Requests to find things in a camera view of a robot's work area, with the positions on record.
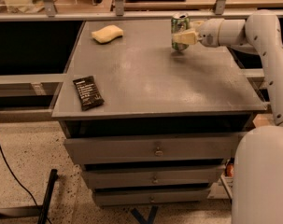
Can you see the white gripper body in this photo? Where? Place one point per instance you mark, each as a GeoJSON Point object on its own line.
{"type": "Point", "coordinates": [210, 32]}

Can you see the green soda can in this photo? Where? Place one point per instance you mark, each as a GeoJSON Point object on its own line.
{"type": "Point", "coordinates": [180, 22]}

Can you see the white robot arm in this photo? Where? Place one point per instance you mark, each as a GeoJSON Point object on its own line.
{"type": "Point", "coordinates": [258, 161]}

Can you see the yellow sponge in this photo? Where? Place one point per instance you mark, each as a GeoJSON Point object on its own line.
{"type": "Point", "coordinates": [107, 34]}

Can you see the grey drawer cabinet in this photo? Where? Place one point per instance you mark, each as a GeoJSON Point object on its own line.
{"type": "Point", "coordinates": [150, 89]}

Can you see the top grey drawer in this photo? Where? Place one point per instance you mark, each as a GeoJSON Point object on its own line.
{"type": "Point", "coordinates": [171, 147]}

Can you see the grey drawer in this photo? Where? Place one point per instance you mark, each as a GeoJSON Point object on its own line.
{"type": "Point", "coordinates": [150, 196]}
{"type": "Point", "coordinates": [150, 177]}
{"type": "Point", "coordinates": [171, 147]}

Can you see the black snack bar wrapper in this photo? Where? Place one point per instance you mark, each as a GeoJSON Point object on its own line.
{"type": "Point", "coordinates": [88, 93]}

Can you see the middle grey drawer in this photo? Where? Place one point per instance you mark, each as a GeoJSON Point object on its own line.
{"type": "Point", "coordinates": [150, 177]}

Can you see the cardboard box with snacks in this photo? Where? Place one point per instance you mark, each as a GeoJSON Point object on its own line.
{"type": "Point", "coordinates": [223, 188]}

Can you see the bottom grey drawer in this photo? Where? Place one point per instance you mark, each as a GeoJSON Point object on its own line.
{"type": "Point", "coordinates": [150, 196]}

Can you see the black metal stand leg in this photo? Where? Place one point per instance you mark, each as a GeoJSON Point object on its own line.
{"type": "Point", "coordinates": [40, 211]}

